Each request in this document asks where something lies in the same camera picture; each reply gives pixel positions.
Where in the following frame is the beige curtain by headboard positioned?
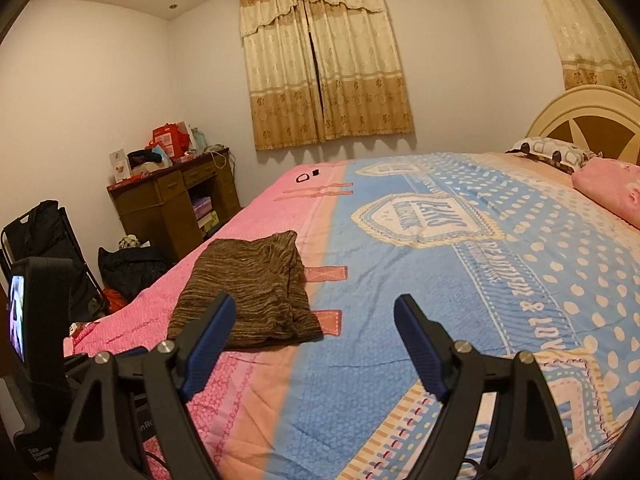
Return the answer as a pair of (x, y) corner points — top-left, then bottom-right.
(541, 0), (639, 98)

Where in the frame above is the beige patterned window curtain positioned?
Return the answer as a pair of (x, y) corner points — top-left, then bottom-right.
(239, 0), (414, 152)

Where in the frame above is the white card box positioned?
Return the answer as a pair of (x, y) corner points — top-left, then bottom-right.
(110, 148), (131, 183)

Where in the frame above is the brown knitted sweater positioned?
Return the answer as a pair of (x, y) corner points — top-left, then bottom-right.
(167, 231), (323, 351)

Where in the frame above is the pink and blue bedspread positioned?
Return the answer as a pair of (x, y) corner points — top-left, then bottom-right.
(63, 152), (640, 480)

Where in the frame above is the dark wooden desk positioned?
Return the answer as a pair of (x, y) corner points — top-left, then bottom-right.
(107, 145), (241, 262)

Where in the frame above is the cream wooden headboard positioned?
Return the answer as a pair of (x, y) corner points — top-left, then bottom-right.
(527, 84), (640, 165)

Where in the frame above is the pink pillow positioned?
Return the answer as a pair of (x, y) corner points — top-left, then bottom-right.
(572, 157), (640, 229)

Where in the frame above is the black folding chair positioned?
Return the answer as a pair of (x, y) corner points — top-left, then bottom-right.
(1, 200), (108, 322)

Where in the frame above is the black screen device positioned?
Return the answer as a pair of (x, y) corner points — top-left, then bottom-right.
(1, 257), (74, 472)

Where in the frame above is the black bag on floor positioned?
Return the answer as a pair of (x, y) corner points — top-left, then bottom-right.
(98, 247), (171, 302)

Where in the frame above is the red gift box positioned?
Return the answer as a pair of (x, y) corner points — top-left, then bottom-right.
(151, 124), (190, 160)

